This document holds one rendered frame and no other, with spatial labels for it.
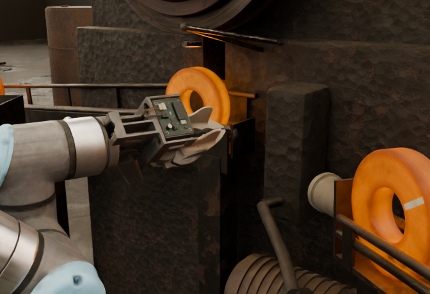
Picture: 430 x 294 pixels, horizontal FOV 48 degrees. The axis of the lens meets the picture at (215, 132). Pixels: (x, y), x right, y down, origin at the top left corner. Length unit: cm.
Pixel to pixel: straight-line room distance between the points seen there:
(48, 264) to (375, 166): 38
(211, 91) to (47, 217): 46
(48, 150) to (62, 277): 16
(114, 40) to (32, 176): 72
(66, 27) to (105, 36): 251
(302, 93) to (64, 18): 310
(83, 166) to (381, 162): 35
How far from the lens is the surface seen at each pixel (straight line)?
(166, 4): 95
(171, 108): 65
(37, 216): 60
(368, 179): 62
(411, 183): 56
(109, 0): 134
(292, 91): 81
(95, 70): 133
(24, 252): 48
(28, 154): 57
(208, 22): 91
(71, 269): 49
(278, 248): 78
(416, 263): 54
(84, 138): 59
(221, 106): 94
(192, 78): 97
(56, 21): 383
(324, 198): 70
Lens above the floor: 95
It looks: 16 degrees down
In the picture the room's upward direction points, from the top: straight up
